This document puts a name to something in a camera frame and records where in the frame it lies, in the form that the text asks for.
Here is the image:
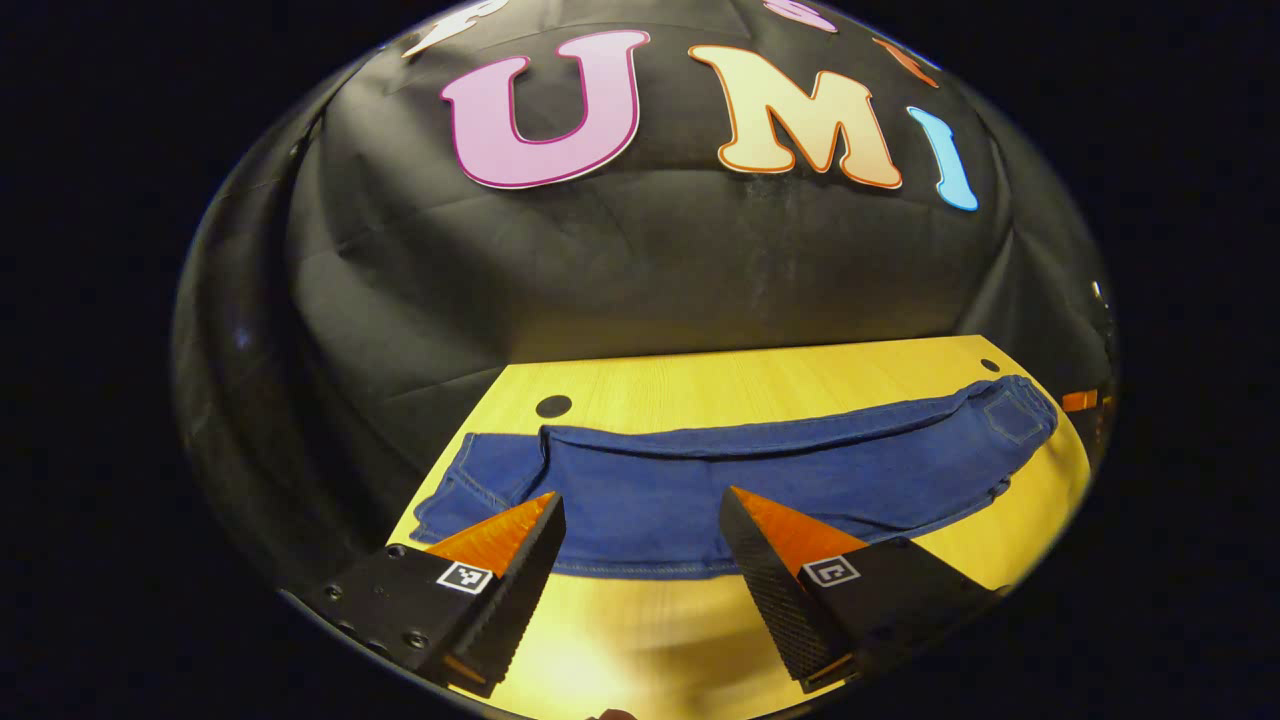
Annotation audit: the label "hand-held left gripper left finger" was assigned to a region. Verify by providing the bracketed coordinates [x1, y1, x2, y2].
[295, 490, 568, 699]

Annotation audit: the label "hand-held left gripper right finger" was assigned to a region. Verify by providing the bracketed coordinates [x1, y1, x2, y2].
[718, 486, 1006, 694]

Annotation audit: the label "blue denim jeans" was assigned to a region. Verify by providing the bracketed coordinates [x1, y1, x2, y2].
[410, 375, 1059, 581]

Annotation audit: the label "black backdrop cloth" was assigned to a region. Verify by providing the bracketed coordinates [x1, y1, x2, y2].
[172, 0, 1119, 601]

